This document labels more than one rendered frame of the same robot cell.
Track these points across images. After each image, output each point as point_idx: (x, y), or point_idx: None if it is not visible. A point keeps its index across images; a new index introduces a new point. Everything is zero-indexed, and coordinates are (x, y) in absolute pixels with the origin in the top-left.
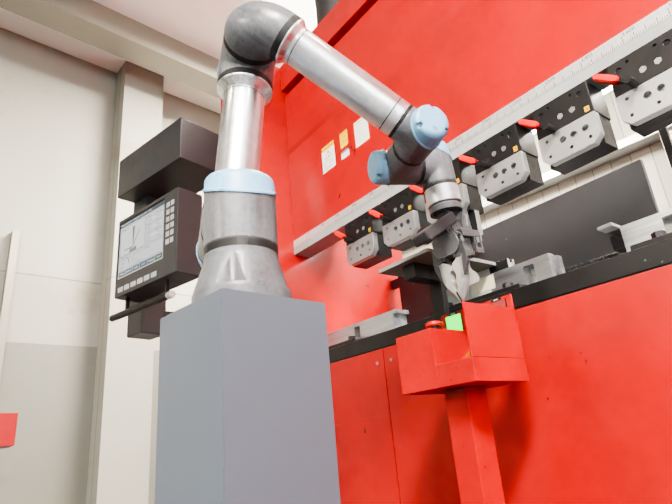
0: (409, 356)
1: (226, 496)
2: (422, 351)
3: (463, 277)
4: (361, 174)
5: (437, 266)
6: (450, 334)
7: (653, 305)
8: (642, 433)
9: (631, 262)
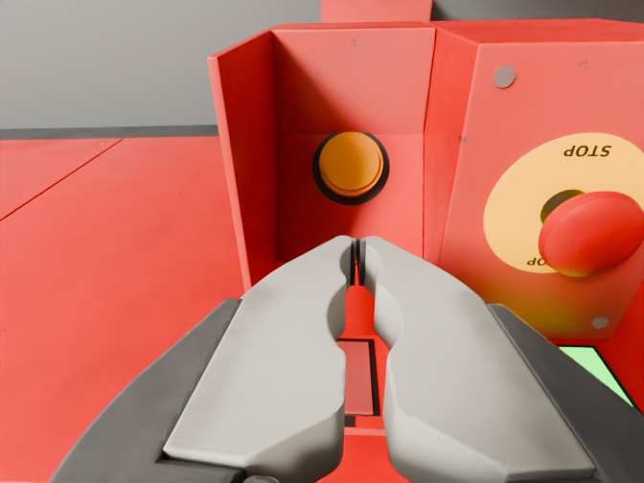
0: (603, 29)
1: None
2: (518, 31)
3: (259, 284)
4: None
5: (621, 464)
6: (447, 174)
7: (2, 395)
8: (190, 245)
9: None
